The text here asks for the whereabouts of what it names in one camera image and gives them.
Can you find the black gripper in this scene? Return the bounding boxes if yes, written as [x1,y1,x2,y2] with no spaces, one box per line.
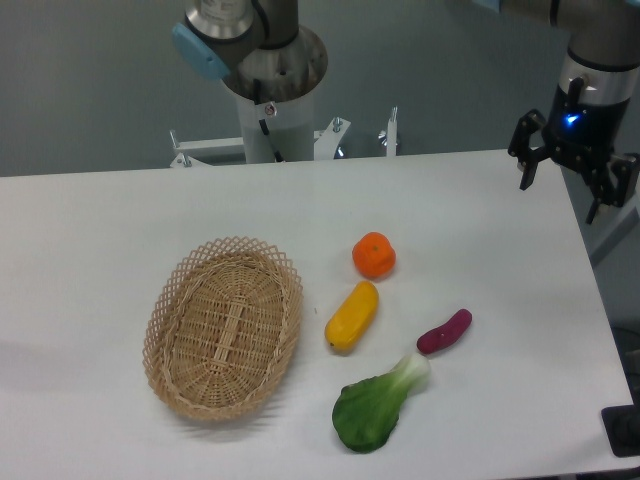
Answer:
[507,80,639,224]

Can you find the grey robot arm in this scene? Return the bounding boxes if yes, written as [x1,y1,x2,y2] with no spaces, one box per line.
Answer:
[172,1,639,208]

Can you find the purple sweet potato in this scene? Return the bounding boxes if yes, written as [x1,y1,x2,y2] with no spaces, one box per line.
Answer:
[416,309,473,355]

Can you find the orange tangerine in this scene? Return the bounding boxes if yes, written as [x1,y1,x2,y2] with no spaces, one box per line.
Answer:
[352,232,396,279]

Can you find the yellow mango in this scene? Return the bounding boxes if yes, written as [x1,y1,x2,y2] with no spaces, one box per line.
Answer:
[324,281,379,353]

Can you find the black device at table edge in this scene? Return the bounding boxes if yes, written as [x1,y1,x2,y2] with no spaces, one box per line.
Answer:
[601,405,639,458]

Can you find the green bok choy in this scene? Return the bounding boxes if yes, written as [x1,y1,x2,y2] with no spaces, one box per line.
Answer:
[331,354,431,454]

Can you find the oval woven wicker basket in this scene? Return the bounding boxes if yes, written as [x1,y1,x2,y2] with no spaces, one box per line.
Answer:
[143,237,303,421]

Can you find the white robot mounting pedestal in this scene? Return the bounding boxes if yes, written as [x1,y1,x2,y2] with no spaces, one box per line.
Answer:
[235,93,315,164]

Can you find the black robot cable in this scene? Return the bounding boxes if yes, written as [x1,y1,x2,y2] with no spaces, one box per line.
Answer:
[251,78,285,164]

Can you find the white metal mounting bracket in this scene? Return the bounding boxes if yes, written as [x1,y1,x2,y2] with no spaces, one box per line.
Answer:
[168,106,402,169]

